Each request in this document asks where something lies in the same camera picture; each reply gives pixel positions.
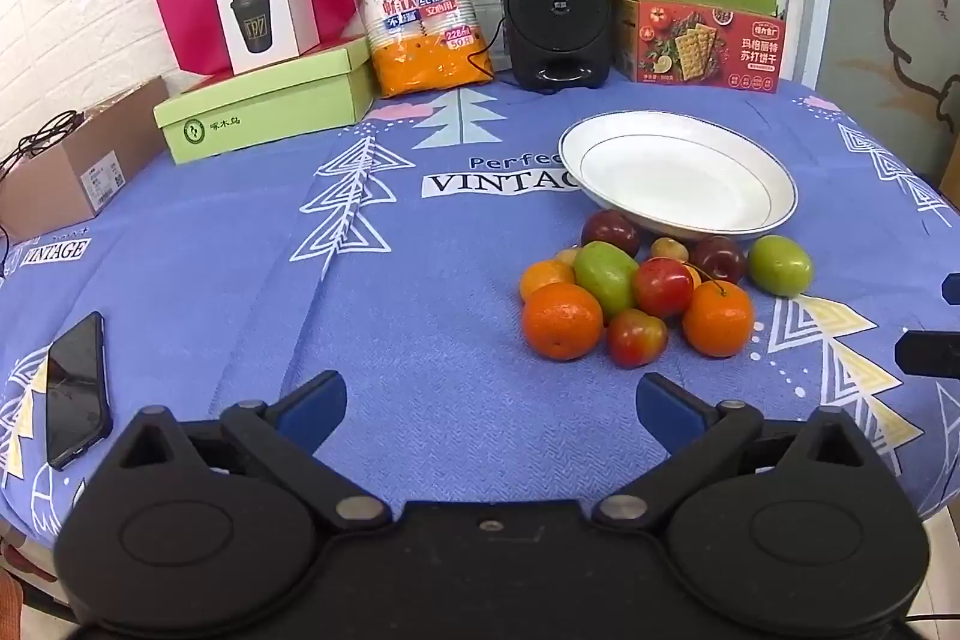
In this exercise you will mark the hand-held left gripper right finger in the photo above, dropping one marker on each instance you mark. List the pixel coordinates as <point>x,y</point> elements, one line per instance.
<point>671,411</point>

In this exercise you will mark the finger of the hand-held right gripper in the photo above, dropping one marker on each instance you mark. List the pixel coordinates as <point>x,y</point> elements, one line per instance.
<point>951,293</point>
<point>930,353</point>

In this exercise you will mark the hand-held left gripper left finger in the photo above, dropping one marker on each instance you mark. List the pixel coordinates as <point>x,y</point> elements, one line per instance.
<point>311,411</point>

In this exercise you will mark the orange tangerine with stem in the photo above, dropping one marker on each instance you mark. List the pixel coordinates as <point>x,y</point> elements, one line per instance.
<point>717,317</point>

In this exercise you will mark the small orange kumquat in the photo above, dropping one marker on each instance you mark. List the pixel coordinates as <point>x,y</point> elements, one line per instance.
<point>694,276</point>
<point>546,278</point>

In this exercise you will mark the dark purple plum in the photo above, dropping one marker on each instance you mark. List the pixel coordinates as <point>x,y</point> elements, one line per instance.
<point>611,233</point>
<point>718,257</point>

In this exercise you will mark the brown longan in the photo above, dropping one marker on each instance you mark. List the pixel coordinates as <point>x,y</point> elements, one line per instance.
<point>568,256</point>
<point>669,248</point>

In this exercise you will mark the round green plum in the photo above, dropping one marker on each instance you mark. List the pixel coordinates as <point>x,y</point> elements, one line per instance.
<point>780,265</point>

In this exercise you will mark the white plate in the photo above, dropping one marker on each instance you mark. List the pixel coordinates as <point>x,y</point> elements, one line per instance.
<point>682,175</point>

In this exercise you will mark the blue printed tablecloth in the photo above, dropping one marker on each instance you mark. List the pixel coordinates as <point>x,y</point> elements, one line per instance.
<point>420,310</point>

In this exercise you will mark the black smartphone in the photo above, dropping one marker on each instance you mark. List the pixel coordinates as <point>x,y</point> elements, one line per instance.
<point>75,385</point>

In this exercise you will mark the light green shoe box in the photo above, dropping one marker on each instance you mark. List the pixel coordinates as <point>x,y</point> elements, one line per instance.
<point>262,108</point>

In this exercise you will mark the brown cardboard box with label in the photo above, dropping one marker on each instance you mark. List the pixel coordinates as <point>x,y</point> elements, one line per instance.
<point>67,175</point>

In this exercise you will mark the red cracker box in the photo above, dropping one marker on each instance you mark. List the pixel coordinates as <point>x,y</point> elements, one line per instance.
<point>697,51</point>

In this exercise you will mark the white cup box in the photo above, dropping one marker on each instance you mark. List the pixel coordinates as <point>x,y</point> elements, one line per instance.
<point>262,10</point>

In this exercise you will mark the black speaker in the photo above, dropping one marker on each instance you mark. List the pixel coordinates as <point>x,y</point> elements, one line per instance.
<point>555,3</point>

